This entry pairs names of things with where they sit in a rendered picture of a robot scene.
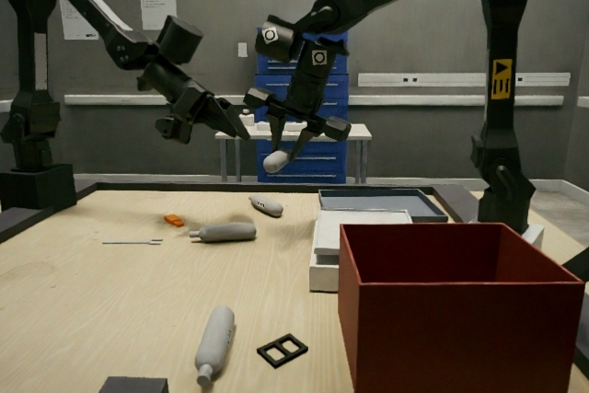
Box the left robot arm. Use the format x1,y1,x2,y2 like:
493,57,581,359
0,0,203,173

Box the black rectangular buckle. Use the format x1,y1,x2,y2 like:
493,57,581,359
257,333,308,369

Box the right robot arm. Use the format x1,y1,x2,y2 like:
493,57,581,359
255,0,536,236

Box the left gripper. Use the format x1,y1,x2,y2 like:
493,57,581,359
165,73,250,141

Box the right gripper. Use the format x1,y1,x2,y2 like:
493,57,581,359
243,68,352,163

